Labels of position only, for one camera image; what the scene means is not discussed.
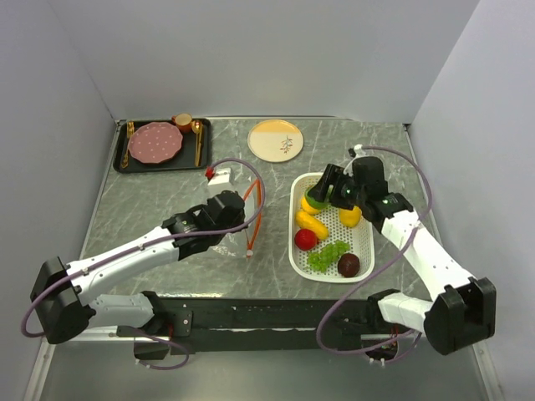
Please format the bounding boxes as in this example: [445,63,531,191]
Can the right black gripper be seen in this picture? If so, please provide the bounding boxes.
[307,164,366,211]

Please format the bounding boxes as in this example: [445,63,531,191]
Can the clear orange zip bag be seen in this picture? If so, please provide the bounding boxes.
[208,173,262,259]

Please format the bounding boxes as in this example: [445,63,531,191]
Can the red toy fruit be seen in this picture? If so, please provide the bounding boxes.
[293,229,318,251]

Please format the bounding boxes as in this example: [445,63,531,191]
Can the green toy grapes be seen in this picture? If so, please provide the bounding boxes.
[307,241,350,273]

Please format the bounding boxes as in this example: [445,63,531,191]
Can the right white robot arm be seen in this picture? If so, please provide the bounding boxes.
[309,156,497,355]

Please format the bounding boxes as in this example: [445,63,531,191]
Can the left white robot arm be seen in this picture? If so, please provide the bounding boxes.
[30,190,245,344]

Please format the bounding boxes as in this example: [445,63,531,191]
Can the green toy vegetable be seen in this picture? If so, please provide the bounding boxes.
[304,186,332,209]

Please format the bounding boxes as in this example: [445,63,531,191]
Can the yellow toy pear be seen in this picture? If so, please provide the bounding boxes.
[300,195,325,216]

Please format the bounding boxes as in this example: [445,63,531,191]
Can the yellow toy banana piece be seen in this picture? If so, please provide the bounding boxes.
[295,210,329,241]

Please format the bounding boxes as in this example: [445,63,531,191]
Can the yellow toy lemon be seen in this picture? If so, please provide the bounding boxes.
[339,206,362,228]

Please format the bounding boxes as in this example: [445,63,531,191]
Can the white perforated plastic basket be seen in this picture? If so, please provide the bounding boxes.
[288,173,375,284]

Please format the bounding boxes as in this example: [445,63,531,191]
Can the cream orange round plate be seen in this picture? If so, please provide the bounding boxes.
[247,119,303,163]

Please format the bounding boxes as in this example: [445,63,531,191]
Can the dark maroon toy fruit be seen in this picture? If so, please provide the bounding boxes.
[337,253,360,277]

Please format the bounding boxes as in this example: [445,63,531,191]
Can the gold spoon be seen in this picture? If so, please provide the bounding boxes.
[191,120,202,135]

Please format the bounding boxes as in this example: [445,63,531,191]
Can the pink dotted plate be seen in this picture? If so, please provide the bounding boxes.
[128,122,183,165]

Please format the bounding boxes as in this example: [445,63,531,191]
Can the orange cup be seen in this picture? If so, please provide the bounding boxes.
[171,113,193,134]

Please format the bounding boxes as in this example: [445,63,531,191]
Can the gold fork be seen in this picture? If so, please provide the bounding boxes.
[120,121,135,169]

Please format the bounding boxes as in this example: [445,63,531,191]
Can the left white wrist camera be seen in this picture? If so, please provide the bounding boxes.
[208,168,233,187]

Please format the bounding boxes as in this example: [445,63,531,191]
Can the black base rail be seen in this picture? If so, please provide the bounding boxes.
[115,292,419,360]

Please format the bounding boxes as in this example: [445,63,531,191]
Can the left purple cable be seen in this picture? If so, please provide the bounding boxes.
[20,157,267,338]

